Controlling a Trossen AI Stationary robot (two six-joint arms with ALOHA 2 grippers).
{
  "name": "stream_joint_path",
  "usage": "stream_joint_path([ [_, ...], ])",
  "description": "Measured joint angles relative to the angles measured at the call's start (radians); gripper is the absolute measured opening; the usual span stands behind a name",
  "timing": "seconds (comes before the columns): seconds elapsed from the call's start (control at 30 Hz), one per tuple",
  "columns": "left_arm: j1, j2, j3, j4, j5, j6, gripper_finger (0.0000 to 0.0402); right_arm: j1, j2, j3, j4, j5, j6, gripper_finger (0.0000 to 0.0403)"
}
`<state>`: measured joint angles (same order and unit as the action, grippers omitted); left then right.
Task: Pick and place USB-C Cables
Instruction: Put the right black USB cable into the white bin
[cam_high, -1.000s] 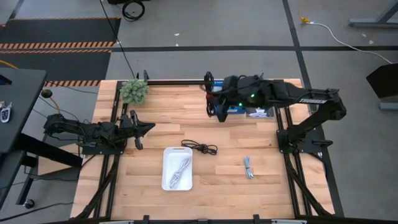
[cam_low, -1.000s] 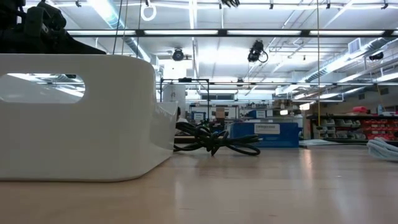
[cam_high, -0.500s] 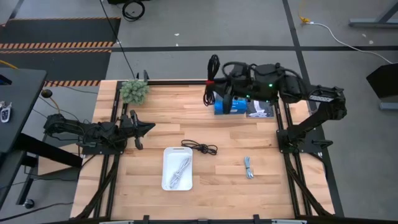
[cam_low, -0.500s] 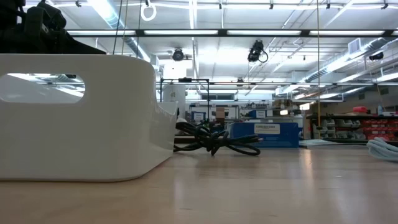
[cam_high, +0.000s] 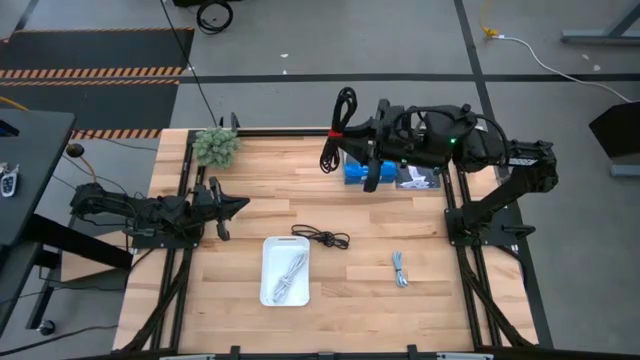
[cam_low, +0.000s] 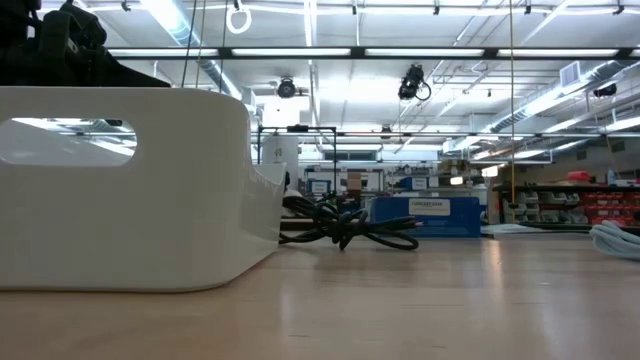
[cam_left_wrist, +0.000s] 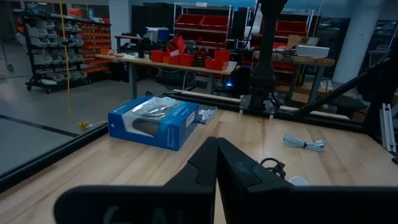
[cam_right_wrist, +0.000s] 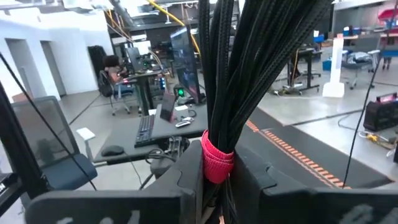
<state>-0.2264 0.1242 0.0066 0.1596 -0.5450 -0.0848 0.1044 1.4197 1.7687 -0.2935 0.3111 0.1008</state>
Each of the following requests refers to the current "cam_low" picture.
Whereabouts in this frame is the blue game controller box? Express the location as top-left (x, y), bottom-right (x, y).
top-left (368, 195), bottom-right (484, 239)

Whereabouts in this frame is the hanging black cable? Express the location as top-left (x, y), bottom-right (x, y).
top-left (180, 0), bottom-right (200, 89)

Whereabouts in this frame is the black USB-C cable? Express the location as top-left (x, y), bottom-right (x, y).
top-left (278, 194), bottom-right (421, 252)

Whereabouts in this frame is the round black ceiling fixture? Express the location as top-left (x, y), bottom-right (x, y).
top-left (276, 76), bottom-right (299, 100)

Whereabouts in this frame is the white plastic bin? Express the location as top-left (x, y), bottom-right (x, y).
top-left (0, 85), bottom-right (289, 294)

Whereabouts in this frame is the black overhead camera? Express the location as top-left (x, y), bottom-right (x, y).
top-left (397, 63), bottom-right (432, 102)

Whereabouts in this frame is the white hanging ring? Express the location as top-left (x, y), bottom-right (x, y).
top-left (225, 3), bottom-right (253, 36)

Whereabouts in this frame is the black metal stand frame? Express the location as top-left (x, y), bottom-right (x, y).
top-left (256, 125), bottom-right (339, 196)

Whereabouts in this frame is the black bar with light strips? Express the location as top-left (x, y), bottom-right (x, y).
top-left (106, 46), bottom-right (640, 61)

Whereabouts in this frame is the light blue USB-C cable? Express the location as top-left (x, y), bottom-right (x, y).
top-left (588, 219), bottom-right (640, 262)

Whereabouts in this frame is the shelf with red bins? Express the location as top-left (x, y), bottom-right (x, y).
top-left (492, 182), bottom-right (640, 229)

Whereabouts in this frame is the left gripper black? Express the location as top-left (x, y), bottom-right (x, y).
top-left (0, 0), bottom-right (171, 88)

